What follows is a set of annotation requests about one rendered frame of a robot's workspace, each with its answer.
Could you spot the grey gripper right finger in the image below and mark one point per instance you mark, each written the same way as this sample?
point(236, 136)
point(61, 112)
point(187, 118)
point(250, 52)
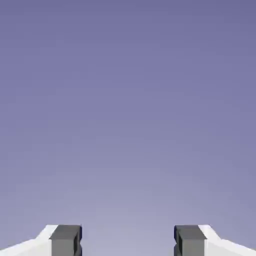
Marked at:
point(192, 240)

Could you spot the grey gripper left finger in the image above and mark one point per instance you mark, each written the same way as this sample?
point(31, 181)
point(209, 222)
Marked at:
point(63, 240)

